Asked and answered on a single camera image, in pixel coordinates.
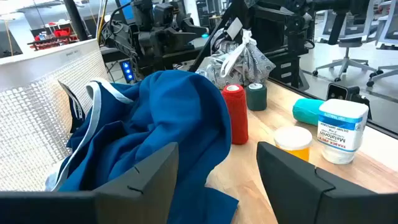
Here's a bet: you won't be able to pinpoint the grey office chair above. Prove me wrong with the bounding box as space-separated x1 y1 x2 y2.
312 0 385 83
366 0 398 88

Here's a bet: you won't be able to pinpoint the blue scrub garment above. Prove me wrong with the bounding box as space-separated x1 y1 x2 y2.
45 70 239 224

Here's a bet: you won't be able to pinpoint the red parts bins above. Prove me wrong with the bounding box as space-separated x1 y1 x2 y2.
27 27 78 51

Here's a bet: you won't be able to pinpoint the black box with blue lights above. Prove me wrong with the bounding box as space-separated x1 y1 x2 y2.
119 59 136 83

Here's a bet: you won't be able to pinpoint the grey striped patterned gown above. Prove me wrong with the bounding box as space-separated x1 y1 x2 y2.
195 27 277 90

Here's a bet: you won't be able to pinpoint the black background machine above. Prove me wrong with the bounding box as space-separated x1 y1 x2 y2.
248 0 315 90

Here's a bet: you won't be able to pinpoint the orange pill bottle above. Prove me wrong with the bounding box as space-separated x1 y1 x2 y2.
273 125 313 162

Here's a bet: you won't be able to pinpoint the dark green cylindrical can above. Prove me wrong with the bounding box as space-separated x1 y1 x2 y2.
245 83 268 112

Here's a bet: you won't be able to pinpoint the white plastic basket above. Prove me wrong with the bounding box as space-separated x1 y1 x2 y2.
0 39 109 192

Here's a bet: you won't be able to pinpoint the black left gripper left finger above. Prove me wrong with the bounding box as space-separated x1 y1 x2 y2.
0 142 180 224

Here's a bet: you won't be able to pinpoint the teal plastic container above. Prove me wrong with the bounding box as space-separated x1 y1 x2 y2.
292 98 326 126

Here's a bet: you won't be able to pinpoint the black pole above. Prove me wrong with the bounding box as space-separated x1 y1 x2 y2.
63 0 90 42

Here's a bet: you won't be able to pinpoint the black table-level camera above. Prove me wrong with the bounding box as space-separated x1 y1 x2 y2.
326 83 373 121

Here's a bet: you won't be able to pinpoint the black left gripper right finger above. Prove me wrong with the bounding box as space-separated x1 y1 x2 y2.
256 141 398 224

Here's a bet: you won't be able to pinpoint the black strap with label card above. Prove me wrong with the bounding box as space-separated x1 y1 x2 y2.
226 17 244 40

